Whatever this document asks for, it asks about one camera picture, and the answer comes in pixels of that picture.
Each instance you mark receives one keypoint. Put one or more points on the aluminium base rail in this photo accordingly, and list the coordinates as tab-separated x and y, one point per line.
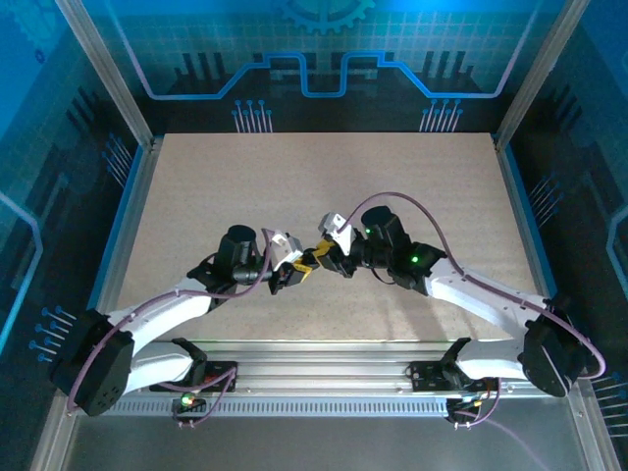
319	365

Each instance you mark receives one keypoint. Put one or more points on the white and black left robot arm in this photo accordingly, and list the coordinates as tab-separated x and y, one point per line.
162	309

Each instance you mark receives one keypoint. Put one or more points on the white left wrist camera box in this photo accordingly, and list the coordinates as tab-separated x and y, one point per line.
284	245

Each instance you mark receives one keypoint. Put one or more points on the small lit controller board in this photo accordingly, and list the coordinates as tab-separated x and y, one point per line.
189	400
471	401

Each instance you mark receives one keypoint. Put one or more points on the grey metal panel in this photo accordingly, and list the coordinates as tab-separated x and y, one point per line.
314	446

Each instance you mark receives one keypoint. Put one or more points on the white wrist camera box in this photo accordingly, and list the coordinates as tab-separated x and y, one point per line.
284	245
338	228

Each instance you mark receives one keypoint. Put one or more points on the aluminium frame post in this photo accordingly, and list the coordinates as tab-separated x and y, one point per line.
537	73
110	73

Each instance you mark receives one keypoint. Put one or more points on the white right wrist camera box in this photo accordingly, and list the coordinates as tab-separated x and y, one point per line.
338	228

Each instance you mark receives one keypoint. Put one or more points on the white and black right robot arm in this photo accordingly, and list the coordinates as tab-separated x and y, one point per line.
481	294

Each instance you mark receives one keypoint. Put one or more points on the aluminium table side rail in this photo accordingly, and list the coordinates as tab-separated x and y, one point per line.
517	196
130	221

